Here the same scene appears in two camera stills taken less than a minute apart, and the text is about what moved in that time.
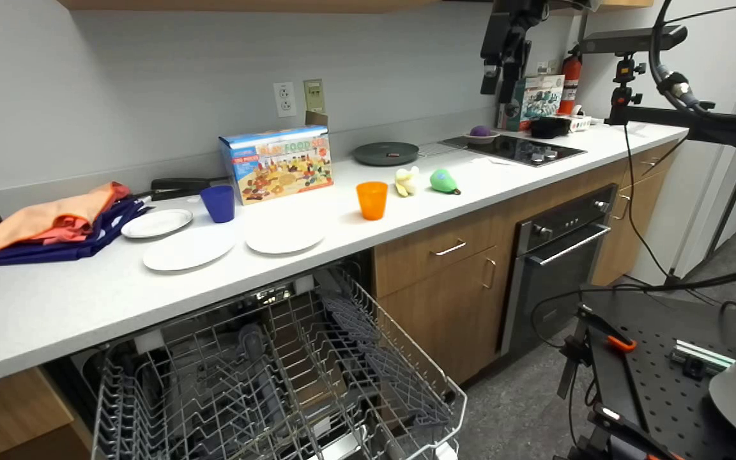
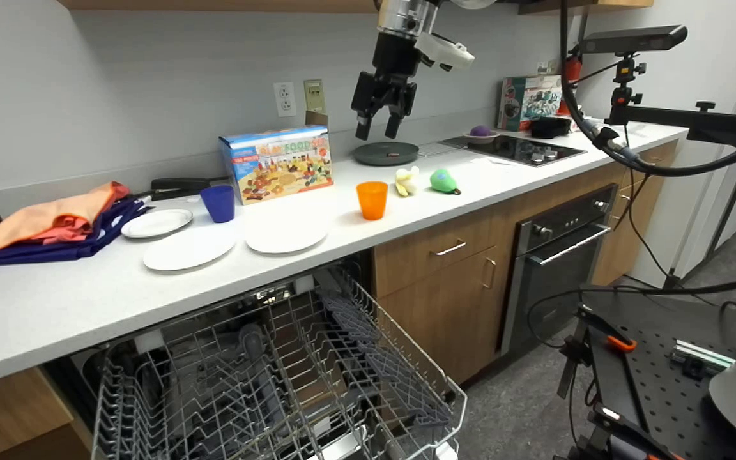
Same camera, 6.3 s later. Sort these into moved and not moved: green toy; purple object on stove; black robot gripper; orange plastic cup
Moved: black robot gripper
Not moved: orange plastic cup; green toy; purple object on stove
